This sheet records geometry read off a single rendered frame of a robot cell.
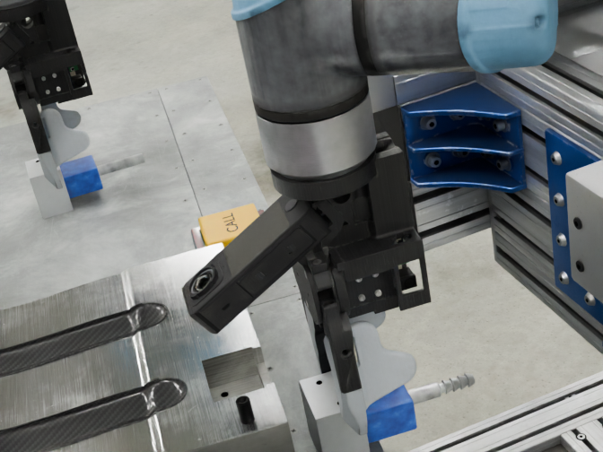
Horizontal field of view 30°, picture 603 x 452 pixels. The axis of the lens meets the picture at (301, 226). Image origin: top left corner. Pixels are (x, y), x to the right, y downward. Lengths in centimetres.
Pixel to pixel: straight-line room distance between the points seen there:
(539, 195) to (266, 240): 44
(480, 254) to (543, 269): 138
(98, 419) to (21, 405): 7
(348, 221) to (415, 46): 15
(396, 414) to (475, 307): 155
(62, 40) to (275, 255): 56
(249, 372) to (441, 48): 32
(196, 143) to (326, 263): 66
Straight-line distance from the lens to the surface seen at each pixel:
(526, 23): 64
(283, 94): 68
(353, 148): 70
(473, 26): 64
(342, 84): 69
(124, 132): 147
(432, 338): 231
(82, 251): 122
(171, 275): 95
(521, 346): 226
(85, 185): 130
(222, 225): 111
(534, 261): 118
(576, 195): 79
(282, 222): 75
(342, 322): 75
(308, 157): 70
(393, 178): 74
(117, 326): 92
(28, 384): 89
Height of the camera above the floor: 138
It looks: 30 degrees down
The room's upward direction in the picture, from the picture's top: 11 degrees counter-clockwise
